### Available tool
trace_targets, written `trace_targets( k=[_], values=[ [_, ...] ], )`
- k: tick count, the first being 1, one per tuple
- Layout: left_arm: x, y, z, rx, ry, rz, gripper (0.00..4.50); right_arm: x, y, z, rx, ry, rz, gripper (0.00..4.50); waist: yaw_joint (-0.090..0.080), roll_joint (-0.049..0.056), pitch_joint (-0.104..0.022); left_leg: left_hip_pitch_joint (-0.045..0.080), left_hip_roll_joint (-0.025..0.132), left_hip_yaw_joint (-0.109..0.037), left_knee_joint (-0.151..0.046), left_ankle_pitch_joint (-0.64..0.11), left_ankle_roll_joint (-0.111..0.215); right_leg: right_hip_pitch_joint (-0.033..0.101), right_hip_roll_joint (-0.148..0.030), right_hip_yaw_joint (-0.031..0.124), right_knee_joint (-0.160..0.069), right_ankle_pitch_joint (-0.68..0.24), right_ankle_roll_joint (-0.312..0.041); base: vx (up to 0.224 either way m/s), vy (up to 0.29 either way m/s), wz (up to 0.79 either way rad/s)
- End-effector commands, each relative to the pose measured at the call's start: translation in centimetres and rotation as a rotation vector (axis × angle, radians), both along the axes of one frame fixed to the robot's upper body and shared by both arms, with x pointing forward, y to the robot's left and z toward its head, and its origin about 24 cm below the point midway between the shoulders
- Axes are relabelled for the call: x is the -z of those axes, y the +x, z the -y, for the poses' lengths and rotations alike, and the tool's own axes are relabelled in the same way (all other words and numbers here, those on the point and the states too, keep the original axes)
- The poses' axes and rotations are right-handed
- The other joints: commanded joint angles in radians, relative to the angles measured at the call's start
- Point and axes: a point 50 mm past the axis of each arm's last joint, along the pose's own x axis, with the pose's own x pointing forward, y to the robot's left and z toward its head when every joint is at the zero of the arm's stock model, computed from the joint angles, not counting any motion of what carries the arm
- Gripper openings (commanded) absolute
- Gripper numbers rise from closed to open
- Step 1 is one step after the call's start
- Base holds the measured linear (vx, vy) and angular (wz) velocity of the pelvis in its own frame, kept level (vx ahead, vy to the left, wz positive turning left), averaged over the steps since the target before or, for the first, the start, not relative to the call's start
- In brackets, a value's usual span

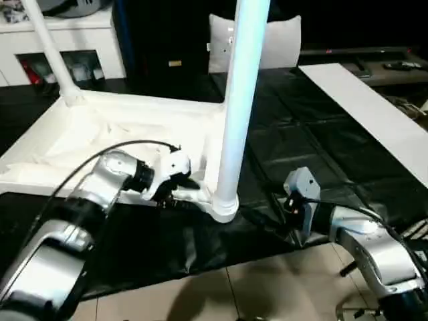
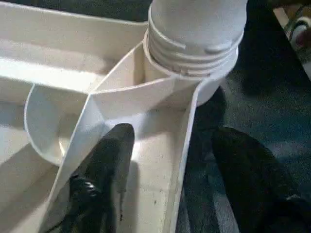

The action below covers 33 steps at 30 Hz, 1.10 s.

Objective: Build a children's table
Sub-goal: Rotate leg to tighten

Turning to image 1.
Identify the white plastic table top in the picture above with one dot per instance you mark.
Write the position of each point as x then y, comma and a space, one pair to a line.
100, 127

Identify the black table mat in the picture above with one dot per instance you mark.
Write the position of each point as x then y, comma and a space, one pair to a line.
301, 150

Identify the black metal stand leg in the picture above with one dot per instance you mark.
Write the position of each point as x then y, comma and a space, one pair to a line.
347, 269

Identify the small brown tag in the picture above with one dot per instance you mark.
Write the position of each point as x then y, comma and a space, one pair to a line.
175, 63

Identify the small white jar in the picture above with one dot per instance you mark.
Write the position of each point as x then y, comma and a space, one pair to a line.
50, 77
97, 74

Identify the grey low tv bench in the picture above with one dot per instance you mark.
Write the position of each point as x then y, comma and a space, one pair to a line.
384, 75

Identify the grey pillow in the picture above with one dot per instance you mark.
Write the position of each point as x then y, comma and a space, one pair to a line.
284, 43

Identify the black flat tv screen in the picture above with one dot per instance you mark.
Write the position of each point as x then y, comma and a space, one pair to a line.
351, 51

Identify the white glass-door cabinet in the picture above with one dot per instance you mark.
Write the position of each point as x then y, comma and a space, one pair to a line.
83, 40

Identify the black remote control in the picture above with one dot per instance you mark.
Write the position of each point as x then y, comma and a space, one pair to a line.
401, 65

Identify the grey pot on cabinet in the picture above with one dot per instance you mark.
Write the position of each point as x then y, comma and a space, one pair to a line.
73, 6

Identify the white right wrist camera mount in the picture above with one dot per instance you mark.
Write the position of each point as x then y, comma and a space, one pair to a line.
304, 187

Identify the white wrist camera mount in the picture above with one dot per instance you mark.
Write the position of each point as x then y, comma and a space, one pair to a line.
170, 167
304, 187

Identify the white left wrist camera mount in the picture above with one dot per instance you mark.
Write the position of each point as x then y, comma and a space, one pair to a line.
170, 167

